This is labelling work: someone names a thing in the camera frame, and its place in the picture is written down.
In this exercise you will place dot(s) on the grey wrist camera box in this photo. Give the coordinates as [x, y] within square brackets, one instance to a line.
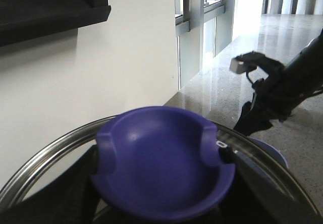
[238, 65]

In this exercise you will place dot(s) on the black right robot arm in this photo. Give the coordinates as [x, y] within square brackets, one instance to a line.
[274, 98]

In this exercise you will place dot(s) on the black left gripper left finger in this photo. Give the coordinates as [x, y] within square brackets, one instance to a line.
[70, 198]

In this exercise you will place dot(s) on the grey window frame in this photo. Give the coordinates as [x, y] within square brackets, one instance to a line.
[203, 29]

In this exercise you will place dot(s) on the blue ceramic bowl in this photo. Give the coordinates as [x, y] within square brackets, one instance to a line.
[271, 151]

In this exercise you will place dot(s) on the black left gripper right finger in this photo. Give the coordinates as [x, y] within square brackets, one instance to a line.
[259, 196]

